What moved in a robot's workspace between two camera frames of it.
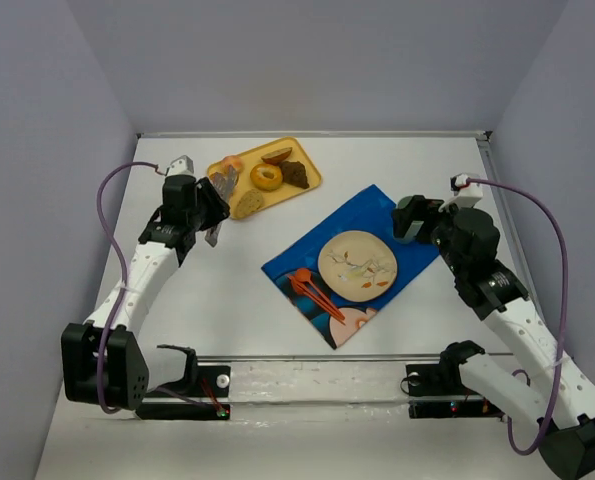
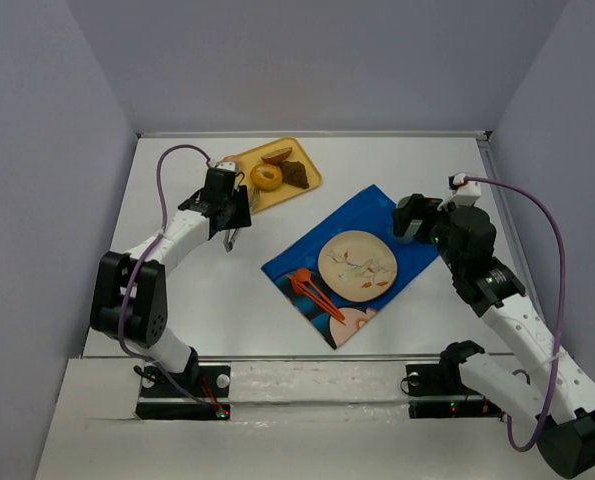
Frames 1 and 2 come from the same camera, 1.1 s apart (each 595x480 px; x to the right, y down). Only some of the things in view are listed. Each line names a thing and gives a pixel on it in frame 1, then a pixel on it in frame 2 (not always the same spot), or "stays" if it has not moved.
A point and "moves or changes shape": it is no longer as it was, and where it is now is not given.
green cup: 415,225 stays
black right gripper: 422,220 stays
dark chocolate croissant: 294,173 stays
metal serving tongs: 224,182 moves or changes shape
